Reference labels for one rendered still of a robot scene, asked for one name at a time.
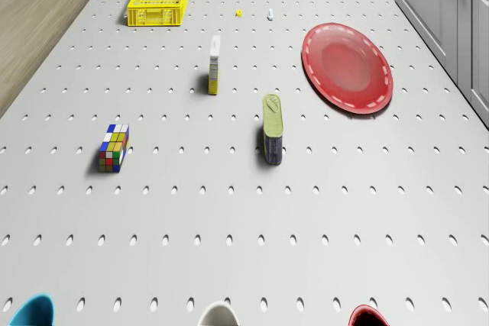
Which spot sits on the flat-sided can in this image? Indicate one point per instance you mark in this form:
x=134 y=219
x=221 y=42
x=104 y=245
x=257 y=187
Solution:
x=273 y=131

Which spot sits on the yellow and white box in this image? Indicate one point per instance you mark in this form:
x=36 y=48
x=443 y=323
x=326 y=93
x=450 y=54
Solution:
x=214 y=70

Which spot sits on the red plate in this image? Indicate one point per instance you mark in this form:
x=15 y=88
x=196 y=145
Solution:
x=347 y=70

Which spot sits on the bolt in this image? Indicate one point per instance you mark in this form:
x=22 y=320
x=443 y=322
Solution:
x=270 y=15

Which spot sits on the puzzle cube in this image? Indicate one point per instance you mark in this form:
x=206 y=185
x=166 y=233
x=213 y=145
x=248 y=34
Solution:
x=114 y=148

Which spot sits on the yellow mug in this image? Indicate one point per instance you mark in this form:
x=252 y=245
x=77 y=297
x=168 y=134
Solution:
x=217 y=312

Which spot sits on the red mug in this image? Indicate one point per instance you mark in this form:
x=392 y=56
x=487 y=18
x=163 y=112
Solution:
x=366 y=316

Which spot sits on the white cabinet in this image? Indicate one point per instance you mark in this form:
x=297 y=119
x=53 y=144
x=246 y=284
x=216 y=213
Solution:
x=439 y=9

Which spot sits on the blue mug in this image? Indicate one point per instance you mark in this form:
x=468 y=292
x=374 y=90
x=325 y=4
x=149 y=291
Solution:
x=34 y=310

